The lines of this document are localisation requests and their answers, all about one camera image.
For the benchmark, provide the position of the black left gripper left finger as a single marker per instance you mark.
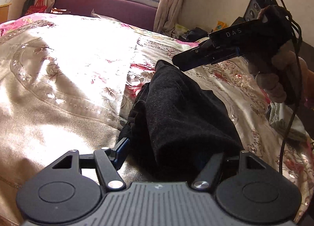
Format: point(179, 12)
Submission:
point(105, 161)

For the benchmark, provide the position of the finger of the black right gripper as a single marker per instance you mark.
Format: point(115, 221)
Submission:
point(221, 167)

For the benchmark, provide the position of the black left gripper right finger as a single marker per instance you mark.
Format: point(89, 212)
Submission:
point(204, 54)

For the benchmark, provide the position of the black pants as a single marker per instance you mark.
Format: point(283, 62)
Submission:
point(175, 127)

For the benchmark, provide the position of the white gloved right hand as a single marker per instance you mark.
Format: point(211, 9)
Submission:
point(285, 62)

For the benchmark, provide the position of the black clothes pile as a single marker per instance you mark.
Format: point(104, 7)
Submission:
point(193, 35)

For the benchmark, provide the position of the dark wooden headboard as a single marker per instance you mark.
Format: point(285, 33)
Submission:
point(253, 9)

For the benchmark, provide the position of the yellow orange box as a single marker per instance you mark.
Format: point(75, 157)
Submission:
point(220, 25)

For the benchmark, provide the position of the maroon upholstered window bench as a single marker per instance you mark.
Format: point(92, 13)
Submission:
point(129, 12)

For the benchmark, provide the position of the floral satin bedspread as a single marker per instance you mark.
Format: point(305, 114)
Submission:
point(67, 82)

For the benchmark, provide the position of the brown tray on bench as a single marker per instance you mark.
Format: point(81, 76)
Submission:
point(60, 11)

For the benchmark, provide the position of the red bag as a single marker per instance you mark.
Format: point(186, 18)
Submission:
point(39, 7)

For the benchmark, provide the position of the wooden cabinet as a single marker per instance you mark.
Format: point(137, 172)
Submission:
point(4, 9)

